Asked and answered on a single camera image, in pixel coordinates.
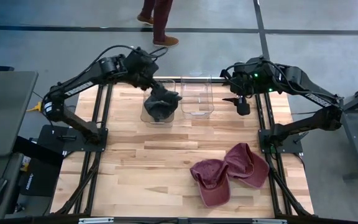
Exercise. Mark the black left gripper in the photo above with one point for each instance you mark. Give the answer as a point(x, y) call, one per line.
point(159, 90)

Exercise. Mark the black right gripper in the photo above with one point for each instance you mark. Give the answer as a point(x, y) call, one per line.
point(241, 89)

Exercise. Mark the black cap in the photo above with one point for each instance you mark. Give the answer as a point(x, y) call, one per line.
point(160, 109)

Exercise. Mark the maroon cap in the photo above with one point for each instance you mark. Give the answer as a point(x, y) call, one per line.
point(247, 165)
point(211, 183)

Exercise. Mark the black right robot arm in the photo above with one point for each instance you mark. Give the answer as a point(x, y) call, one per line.
point(315, 96)

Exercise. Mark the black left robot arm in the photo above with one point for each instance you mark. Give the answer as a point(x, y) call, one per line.
point(79, 87)

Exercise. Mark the clear plastic bin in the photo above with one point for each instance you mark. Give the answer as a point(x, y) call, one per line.
point(148, 119)
point(197, 99)

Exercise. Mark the person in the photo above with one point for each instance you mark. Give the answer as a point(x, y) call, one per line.
point(162, 21)

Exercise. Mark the yellow power plug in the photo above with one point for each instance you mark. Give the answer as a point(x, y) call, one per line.
point(37, 107)

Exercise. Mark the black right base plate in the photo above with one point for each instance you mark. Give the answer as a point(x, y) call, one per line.
point(294, 146)

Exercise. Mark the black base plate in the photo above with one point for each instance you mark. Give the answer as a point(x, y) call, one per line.
point(294, 146)
point(54, 138)

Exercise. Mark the black metal table frame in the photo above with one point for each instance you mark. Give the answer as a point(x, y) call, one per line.
point(89, 174)

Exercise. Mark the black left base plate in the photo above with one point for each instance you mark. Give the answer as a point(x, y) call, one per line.
point(54, 138)

